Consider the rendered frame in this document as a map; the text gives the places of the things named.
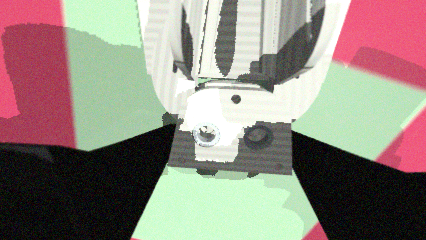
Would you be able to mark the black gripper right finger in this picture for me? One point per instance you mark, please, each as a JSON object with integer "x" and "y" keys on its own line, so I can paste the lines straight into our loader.
{"x": 356, "y": 198}

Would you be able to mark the grey metal plate with two round holes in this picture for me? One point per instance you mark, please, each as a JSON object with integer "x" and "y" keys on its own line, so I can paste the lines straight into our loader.
{"x": 233, "y": 119}

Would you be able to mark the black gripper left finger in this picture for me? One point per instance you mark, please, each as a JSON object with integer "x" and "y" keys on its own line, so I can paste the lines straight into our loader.
{"x": 104, "y": 191}

